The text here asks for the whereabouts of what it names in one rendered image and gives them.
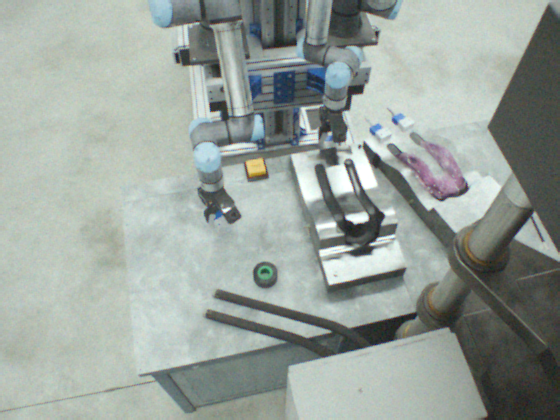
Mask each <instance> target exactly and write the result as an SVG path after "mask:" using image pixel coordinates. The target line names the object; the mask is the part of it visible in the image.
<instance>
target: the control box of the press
mask: <svg viewBox="0 0 560 420"><path fill-rule="evenodd" d="M486 417H487V412H486V410H485V407H484V406H483V401H482V399H481V398H480V395H479V393H478V389H477V387H476V385H475V383H474V381H473V376H472V375H471V373H470V370H469V368H468V364H467V362H466V360H465V358H464V356H463V351H462V349H461V348H460V345H459V343H458V341H457V337H456V335H455V333H450V329H449V328H444V329H440V330H437V331H433V332H428V333H425V334H421V335H417V336H414V337H409V338H405V339H402V340H398V341H393V342H389V343H386V344H382V345H377V346H374V347H369V348H363V349H358V350H354V351H350V352H345V353H342V354H338V355H334V356H329V357H326V358H322V359H318V360H313V361H310V362H306V363H302V364H297V365H293V366H290V367H289V371H288V378H287V394H286V410H285V418H286V420H483V419H485V418H486Z"/></svg>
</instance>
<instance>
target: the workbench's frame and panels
mask: <svg viewBox="0 0 560 420"><path fill-rule="evenodd" d="M417 316H418V314H417V312H416V313H411V314H406V315H402V316H397V317H393V318H388V319H384V320H380V321H376V322H372V323H368V324H364V325H360V326H355V327H351V328H350V329H352V330H353V331H355V332H356V333H358V334H359V335H361V336H362V337H363V338H365V339H366V340H367V341H368V342H369V343H370V344H371V345H372V346H373V347H374V346H377V345H382V344H386V343H389V342H393V341H394V336H395V333H396V332H397V330H398V329H399V328H400V327H401V325H402V324H404V323H405V322H407V321H408V320H415V319H416V318H417ZM308 339H311V340H312V341H314V342H318V343H320V344H321V345H323V346H325V347H327V348H328V349H329V350H330V351H332V352H333V353H334V352H335V353H336V354H342V353H345V352H350V351H354V350H358V349H360V348H359V347H358V346H356V345H355V344H354V343H353V342H351V341H350V340H348V339H347V338H344V337H343V336H341V335H339V334H337V333H334V332H330V333H327V334H323V335H318V336H314V337H311V338H308ZM322 358H323V357H322V356H320V355H318V354H315V353H313V352H311V351H310V350H308V349H306V348H304V347H301V346H299V345H296V344H294V343H281V344H277V345H273V346H269V347H265V348H260V349H257V350H253V351H248V352H244V353H241V354H232V355H227V356H224V357H220V358H215V359H211V360H208V361H203V362H201V361H199V362H195V363H191V364H187V365H183V366H179V367H175V368H171V367H170V368H167V369H163V370H158V371H155V372H151V373H143V374H139V375H138V376H139V377H144V376H148V375H151V376H152V377H153V378H154V379H155V380H156V381H157V382H158V384H159V385H160V386H162V388H163V389H164V390H165V392H166V393H167V394H168V395H169V396H170V397H172V399H173V400H174V401H175V402H176V403H177V404H178V405H179V408H181V409H182V410H183V411H184V412H185V413H192V412H193V411H196V408H198V407H202V406H205V405H209V404H217V403H220V402H225V401H229V400H232V399H236V398H240V397H248V396H252V395H256V394H260V393H263V392H267V391H271V390H276V389H283V388H287V378H288V371H289V367H290V366H293V365H297V364H302V363H306V362H310V361H313V360H318V359H322Z"/></svg>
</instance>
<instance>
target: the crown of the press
mask: <svg viewBox="0 0 560 420"><path fill-rule="evenodd" d="M487 130H488V131H489V132H490V134H491V135H492V137H493V139H494V140H495V142H496V145H497V146H498V148H499V149H500V151H501V153H502V154H503V156H504V158H505V159H506V162H507V163H508V165H509V167H510V168H511V170H512V172H513V173H514V174H515V177H516V179H517V181H518V182H519V184H520V186H521V187H522V188H523V191H524V193H525V195H526V196H527V198H528V200H529V201H530V204H531V205H532V207H533V209H534V210H535V212H536V213H537V216H538V218H539V219H540V221H541V223H542V224H543V227H544V228H545V230H546V232H547V233H548V235H549V237H550V239H551V241H552V242H553V244H554V246H555V248H556V250H557V251H558V253H559V255H560V0H556V1H554V0H552V1H550V2H549V3H548V4H547V5H546V7H545V11H544V12H543V14H542V15H541V18H540V20H539V22H538V24H537V27H536V29H535V30H534V32H533V35H532V37H531V39H530V40H529V44H528V45H527V47H526V48H525V50H524V54H523V55H522V57H521V59H520V61H519V63H518V65H517V67H516V69H515V71H514V74H513V76H512V77H511V79H510V80H509V84H508V86H507V88H506V89H505V91H504V94H503V96H502V98H501V99H500V101H499V103H498V107H497V108H496V109H495V111H494V113H493V115H492V119H491V120H490V122H489V123H488V125H487Z"/></svg>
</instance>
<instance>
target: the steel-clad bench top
mask: <svg viewBox="0 0 560 420"><path fill-rule="evenodd" d="M490 120H491V119H486V120H482V121H477V122H472V123H467V124H462V125H452V126H447V127H443V128H437V129H433V131H434V132H435V133H436V134H438V135H441V136H443V137H445V138H448V139H449V140H452V141H453V142H455V143H456V144H457V145H458V146H459V147H460V148H461V151H462V152H463V153H464V154H465V155H466V157H467V158H468V160H469V161H470V163H471V164H472V167H473V168H474V169H475V170H476V171H477V172H478V173H479V174H480V175H481V176H482V178H485V177H487V176H489V175H491V177H492V178H493V179H494V180H495V181H496V182H497V183H498V184H499V186H500V187H503V185H504V184H505V183H506V181H507V178H508V177H509V175H510V174H511V173H512V170H511V168H510V167H509V165H508V163H507V162H506V159H505V158H504V156H503V154H502V153H501V151H500V149H499V148H498V146H497V145H496V142H495V140H494V139H493V137H492V135H491V134H490V132H489V131H488V130H487V125H488V123H489V122H490ZM365 155H366V157H367V159H368V162H369V165H370V167H371V170H372V172H373V175H374V178H375V182H376V184H377V187H378V189H379V190H380V192H381V193H382V195H383V196H384V197H385V198H386V199H387V200H388V201H389V202H390V204H391V207H392V209H393V211H394V213H395V216H396V217H397V220H398V226H397V229H396V233H395V236H396V240H397V242H398V245H399V247H400V250H401V252H402V254H403V259H404V261H405V263H406V266H407V269H406V270H405V272H404V274H403V275H401V276H398V277H393V278H389V279H385V280H380V281H376V282H371V283H368V284H363V285H359V286H354V287H351V288H346V289H341V290H337V291H333V292H329V293H328V292H327V289H326V286H325V282H324V279H323V277H322V273H321V270H320V267H319V263H318V258H317V255H316V251H315V248H314V245H313V241H312V239H311V236H310V233H309V229H308V228H306V229H304V225H307V223H306V219H305V217H304V214H303V210H302V207H301V204H300V201H299V197H298V192H297V188H296V185H295V182H294V179H293V175H292V173H291V154H290V155H284V156H279V157H280V158H279V157H275V158H269V159H265V162H266V166H267V170H268V173H269V178H267V179H261V180H256V181H252V182H248V181H247V177H246V173H245V169H244V165H243V164H238V165H232V166H228V167H222V171H223V175H224V188H225V190H226V191H227V193H228V194H229V196H231V198H232V199H233V200H234V204H235V206H236V208H237V209H238V211H239V212H240V214H241V216H242V217H241V218H240V219H239V220H237V221H235V222H234V223H232V224H231V225H232V231H230V232H228V233H226V234H225V235H223V236H221V237H220V236H219V235H218V233H217V232H216V230H215V228H214V224H213V227H212V228H210V227H209V226H208V224H207V222H206V218H204V216H203V214H202V209H206V208H207V206H205V205H204V203H203V202H202V201H201V200H200V198H199V197H198V193H197V188H199V187H201V186H200V185H198V182H199V179H198V176H197V172H196V173H192V174H186V175H181V176H177V177H171V178H166V179H156V180H150V181H146V182H141V183H135V184H131V185H125V186H121V197H122V220H123V233H124V245H125V256H126V268H127V280H128V291H129V297H130V304H131V315H132V327H133V339H134V350H135V362H136V374H137V375H139V374H143V373H151V372H155V371H158V370H163V369H167V368H170V367H171V368H175V367H179V366H183V365H187V364H191V363H195V362H199V361H201V362H203V361H208V360H211V359H215V358H220V357H224V356H227V355H232V354H241V353H244V352H248V351H253V350H257V349H260V348H265V347H269V346H273V345H277V344H281V343H289V342H286V341H282V340H279V339H276V338H273V337H269V336H266V335H262V334H259V333H256V332H253V331H250V330H246V329H243V328H237V327H233V326H230V325H226V324H223V323H220V322H217V321H213V320H210V319H206V318H203V317H202V312H203V309H209V310H213V311H219V312H222V313H226V314H229V315H233V316H237V317H239V318H243V319H246V320H250V321H253V322H256V323H259V324H263V325H267V326H270V327H274V328H276V329H283V330H287V331H290V332H294V333H296V334H298V335H301V336H304V337H306V338H311V337H314V336H318V335H323V334H327V333H330V332H332V331H330V330H327V329H324V328H321V327H320V328H317V327H314V326H311V325H308V324H304V323H301V322H297V321H295V320H291V319H288V318H284V317H281V316H277V315H275V314H268V313H264V312H261V311H257V310H255V309H251V308H248V307H244V306H241V305H237V304H235V303H231V302H228V301H224V300H221V299H217V298H215V297H213V296H212V292H213V290H214V289H215V288H216V289H219V290H223V291H226V292H230V293H234V294H236V295H240V296H243V297H249V298H254V299H257V300H260V301H264V302H268V303H271V304H275V305H277V306H281V307H285V308H288V309H292V310H295V311H298V312H302V313H305V314H313V315H315V316H319V317H322V318H326V319H329V320H332V321H334V322H337V323H339V324H341V325H345V326H347V327H348V328H351V327H355V326H360V325H364V324H368V323H372V322H376V321H380V320H384V319H388V318H393V317H397V316H402V315H406V314H411V313H416V301H417V298H418V297H419V296H420V294H421V292H422V291H423V289H424V288H425V286H426V285H427V284H429V283H431V282H434V281H440V280H441V279H443V277H444V276H445V274H446V273H447V271H448V270H449V268H450V263H449V261H448V249H449V248H445V247H444V246H443V245H442V243H441V242H440V240H439V239H438V238H437V237H436V236H435V235H434V233H432V232H431V230H430V229H429V227H428V226H427V225H426V224H425V223H424V222H423V220H422V219H421V218H420V217H419V216H418V214H417V213H416V212H415V211H414V210H413V209H412V207H411V206H410V205H409V204H408V203H407V202H406V199H405V198H403V197H402V196H401V194H400V193H399V192H398V191H397V190H396V189H395V187H394V186H393V185H392V184H391V182H390V180H389V179H387V178H386V177H385V176H384V174H383V173H382V172H381V171H380V170H379V169H378V167H377V168H376V169H375V168H374V165H373V164H372V161H373V160H372V159H371V158H369V157H368V156H367V154H366V153H365ZM281 164H282V165H281ZM532 216H533V218H534V220H535V221H536V223H537V226H538V228H539V230H540V232H541V234H542V236H543V239H544V241H545V243H546V245H547V247H548V248H549V249H545V248H544V246H543V244H542V243H543V242H542V240H541V238H540V237H539V235H538V233H537V231H536V227H535V226H534V224H533V222H532V220H531V218H530V219H529V220H528V221H527V223H526V224H525V225H524V226H523V227H522V229H521V230H520V231H519V232H518V234H517V235H516V236H515V238H514V239H515V240H519V241H521V242H523V243H525V244H527V245H529V246H530V247H532V248H534V249H535V250H539V251H541V252H542V253H544V254H546V255H548V256H549V257H551V258H553V259H557V260H559V261H560V255H559V253H558V251H557V250H556V248H555V246H554V244H553V242H552V241H551V239H550V237H549V235H548V233H547V232H546V230H545V228H544V227H543V224H542V223H541V221H540V219H539V218H538V216H537V213H536V212H535V213H533V214H532ZM261 261H269V262H272V263H273V264H275V267H276V268H277V281H276V282H275V285H274V286H272V287H270V288H261V287H259V286H257V285H256V284H255V283H254V277H253V270H254V266H255V265H256V264H257V263H259V262H261Z"/></svg>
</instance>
